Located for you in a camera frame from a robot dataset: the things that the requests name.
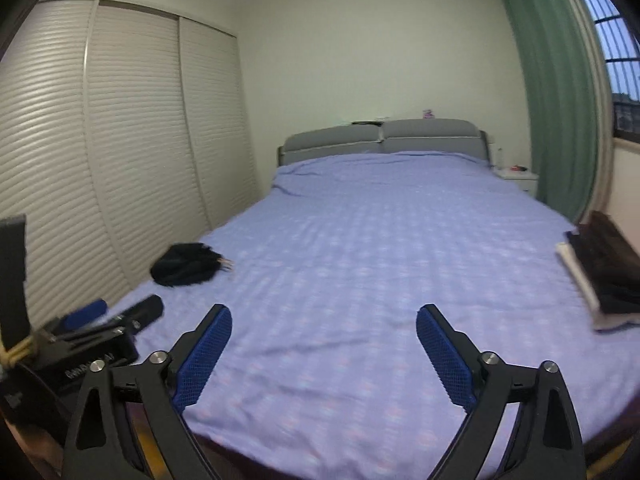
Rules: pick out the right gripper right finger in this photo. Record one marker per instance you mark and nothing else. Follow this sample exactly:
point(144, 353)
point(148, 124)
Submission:
point(545, 440)

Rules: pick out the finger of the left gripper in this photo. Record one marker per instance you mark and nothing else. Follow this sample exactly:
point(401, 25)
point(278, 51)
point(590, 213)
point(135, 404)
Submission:
point(81, 317)
point(139, 316)

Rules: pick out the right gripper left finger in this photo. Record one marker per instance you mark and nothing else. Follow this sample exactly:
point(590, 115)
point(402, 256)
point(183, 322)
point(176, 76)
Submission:
point(126, 415)

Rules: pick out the black fleece pants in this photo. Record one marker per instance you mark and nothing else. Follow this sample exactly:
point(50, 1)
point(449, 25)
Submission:
point(186, 264)

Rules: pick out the white folded garment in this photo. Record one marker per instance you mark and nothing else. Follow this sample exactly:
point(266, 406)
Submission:
point(600, 321)

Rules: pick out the black folded garment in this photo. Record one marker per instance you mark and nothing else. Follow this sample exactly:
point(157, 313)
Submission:
point(615, 297)

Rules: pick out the white louvered wardrobe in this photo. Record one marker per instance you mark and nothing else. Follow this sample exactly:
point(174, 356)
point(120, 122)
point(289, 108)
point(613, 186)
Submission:
point(123, 131)

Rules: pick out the purple floral bed sheet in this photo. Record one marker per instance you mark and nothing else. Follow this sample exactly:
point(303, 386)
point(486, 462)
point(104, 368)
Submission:
point(323, 376)

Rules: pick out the brown folded garment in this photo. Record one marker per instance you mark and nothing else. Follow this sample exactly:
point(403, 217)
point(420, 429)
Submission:
point(610, 254)

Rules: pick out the white nightstand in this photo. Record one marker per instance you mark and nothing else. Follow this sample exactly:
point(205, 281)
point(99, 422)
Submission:
point(526, 180)

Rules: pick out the clear bottle on nightstand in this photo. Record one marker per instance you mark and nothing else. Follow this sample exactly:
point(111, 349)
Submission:
point(499, 163)

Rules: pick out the green curtain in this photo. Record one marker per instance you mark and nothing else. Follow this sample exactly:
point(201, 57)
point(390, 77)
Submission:
point(562, 102)

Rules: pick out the grey padded headboard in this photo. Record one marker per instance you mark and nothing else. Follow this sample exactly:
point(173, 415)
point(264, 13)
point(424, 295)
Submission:
point(403, 135)

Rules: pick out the barred window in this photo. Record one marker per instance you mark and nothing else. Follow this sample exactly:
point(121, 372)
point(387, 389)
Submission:
point(620, 47)

